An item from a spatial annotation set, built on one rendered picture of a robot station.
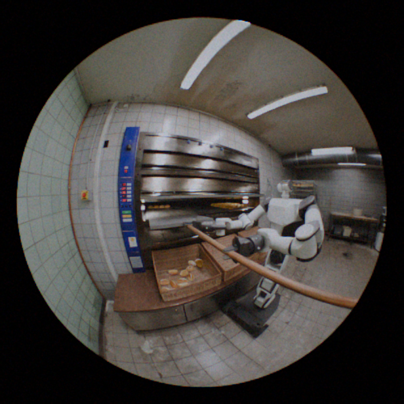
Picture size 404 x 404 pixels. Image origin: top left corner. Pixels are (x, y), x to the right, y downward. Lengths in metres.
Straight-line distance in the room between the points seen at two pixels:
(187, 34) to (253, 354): 2.67
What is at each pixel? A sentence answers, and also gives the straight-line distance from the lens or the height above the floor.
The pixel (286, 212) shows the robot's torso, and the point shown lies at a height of 1.34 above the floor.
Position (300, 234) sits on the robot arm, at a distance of 0.42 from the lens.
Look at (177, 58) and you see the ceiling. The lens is 1.24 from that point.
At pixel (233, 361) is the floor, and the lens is 1.47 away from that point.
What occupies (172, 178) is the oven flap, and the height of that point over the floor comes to 1.60.
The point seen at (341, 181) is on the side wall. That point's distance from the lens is 5.36.
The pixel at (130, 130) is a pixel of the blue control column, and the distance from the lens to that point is 1.27.
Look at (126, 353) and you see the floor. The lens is 1.62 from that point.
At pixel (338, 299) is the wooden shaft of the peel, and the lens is 0.39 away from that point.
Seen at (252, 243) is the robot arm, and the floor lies 1.22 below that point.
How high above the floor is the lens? 1.44
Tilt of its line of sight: 5 degrees down
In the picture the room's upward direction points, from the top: straight up
